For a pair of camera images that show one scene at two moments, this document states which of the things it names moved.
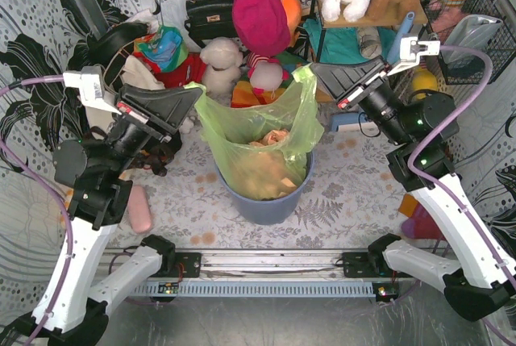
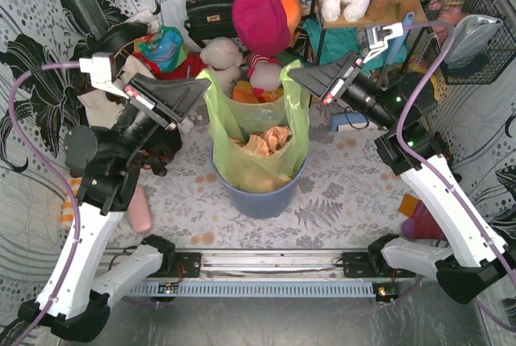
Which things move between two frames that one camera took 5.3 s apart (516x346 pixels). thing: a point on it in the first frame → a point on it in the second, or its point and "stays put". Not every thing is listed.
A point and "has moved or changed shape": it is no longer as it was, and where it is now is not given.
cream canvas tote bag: (135, 75) stays put
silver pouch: (471, 32) stays put
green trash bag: (262, 151) has moved or changed shape
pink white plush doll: (265, 73) stays put
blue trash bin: (269, 211) has moved or changed shape
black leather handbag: (210, 17) stays put
